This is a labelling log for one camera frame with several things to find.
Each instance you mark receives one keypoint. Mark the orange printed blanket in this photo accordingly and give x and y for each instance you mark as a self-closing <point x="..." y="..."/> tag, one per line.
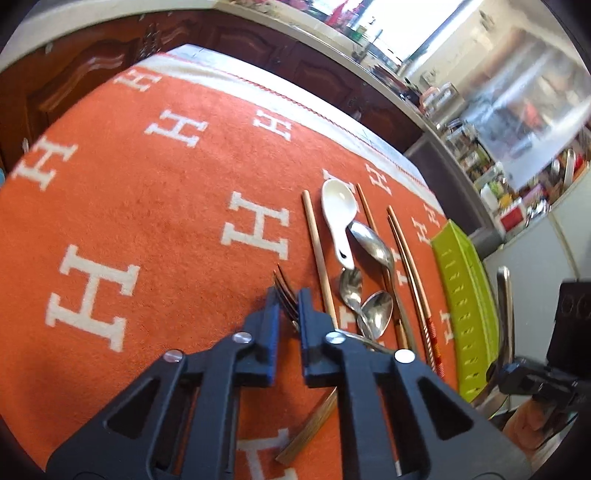
<point x="138" y="207"/>

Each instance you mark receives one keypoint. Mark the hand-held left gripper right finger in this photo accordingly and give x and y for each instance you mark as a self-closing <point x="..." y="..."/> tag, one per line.
<point x="304" y="327"/>

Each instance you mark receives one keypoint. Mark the silver cabinet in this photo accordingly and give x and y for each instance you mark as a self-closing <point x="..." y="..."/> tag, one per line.
<point x="443" y="175"/>

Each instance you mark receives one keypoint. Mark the green plastic utensil tray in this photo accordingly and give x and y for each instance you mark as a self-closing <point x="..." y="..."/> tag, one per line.
<point x="461" y="286"/>

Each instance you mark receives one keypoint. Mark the person's right hand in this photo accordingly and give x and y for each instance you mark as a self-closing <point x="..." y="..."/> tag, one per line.
<point x="526" y="424"/>

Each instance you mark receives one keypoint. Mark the large steel spoon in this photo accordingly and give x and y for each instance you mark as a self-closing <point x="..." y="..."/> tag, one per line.
<point x="371" y="244"/>

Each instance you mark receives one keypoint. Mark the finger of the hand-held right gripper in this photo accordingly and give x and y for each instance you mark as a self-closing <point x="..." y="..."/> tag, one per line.
<point x="535" y="383"/>

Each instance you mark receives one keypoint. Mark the white ceramic spoon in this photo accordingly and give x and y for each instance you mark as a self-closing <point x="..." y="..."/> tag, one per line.
<point x="339" y="203"/>

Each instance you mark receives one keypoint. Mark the red-banded light wooden chopstick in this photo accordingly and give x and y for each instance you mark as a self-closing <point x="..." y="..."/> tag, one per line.
<point x="318" y="258"/>
<point x="364" y="205"/>

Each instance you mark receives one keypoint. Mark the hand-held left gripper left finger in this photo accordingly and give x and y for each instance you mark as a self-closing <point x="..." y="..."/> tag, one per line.
<point x="272" y="323"/>

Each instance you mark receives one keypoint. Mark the small steel spoon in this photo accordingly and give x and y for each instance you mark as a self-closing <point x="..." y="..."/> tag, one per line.
<point x="350" y="286"/>
<point x="377" y="311"/>

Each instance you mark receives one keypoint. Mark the clear plastic sheet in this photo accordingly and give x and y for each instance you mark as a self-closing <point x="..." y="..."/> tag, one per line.
<point x="531" y="92"/>

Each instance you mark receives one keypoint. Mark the dark wooden kitchen cabinet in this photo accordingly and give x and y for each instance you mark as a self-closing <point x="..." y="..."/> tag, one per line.
<point x="92" y="60"/>

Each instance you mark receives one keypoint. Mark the red-tipped chopsticks pair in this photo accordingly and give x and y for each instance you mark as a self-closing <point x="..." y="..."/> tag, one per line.
<point x="436" y="346"/>

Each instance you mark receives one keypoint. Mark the red container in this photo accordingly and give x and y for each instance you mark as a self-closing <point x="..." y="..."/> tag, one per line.
<point x="510" y="217"/>

